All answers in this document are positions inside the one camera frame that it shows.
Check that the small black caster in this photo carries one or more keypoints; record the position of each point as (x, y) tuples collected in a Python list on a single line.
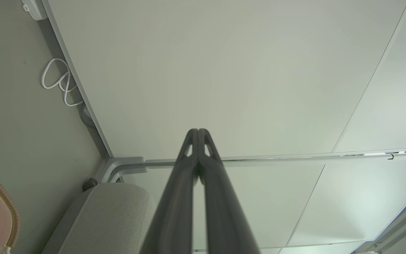
[(89, 185)]

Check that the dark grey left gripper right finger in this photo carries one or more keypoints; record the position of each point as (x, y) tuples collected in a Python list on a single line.
[(224, 211)]

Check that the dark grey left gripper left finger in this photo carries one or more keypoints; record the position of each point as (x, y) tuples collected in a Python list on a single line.
[(174, 211)]

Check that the white power strip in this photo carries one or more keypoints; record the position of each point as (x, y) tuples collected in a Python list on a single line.
[(35, 8)]

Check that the grey round partition foot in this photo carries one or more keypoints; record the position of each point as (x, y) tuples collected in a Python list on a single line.
[(87, 119)]

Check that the grey metal partition frame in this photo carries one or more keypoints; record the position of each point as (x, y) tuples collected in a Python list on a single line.
[(129, 165)]

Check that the small black hook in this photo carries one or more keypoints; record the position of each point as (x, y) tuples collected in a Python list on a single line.
[(390, 156)]

